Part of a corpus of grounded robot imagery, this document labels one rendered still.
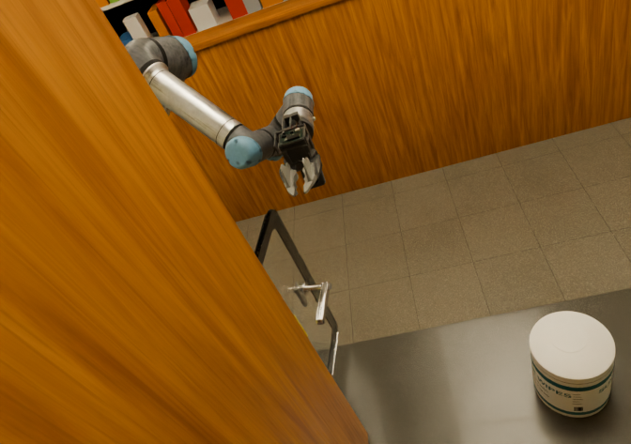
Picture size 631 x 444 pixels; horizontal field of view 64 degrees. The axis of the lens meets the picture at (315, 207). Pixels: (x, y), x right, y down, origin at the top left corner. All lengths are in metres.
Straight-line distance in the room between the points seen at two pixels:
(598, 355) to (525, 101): 2.07
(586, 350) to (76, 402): 0.81
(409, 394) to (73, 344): 0.86
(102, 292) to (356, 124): 2.44
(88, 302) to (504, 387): 0.88
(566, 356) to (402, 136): 2.03
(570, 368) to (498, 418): 0.20
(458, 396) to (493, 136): 2.05
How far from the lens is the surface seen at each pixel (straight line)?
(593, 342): 0.98
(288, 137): 1.06
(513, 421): 1.08
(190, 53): 1.47
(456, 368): 1.13
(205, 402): 0.47
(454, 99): 2.76
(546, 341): 0.98
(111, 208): 0.40
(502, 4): 2.60
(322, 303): 0.95
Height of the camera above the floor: 1.93
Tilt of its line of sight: 40 degrees down
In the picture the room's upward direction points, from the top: 25 degrees counter-clockwise
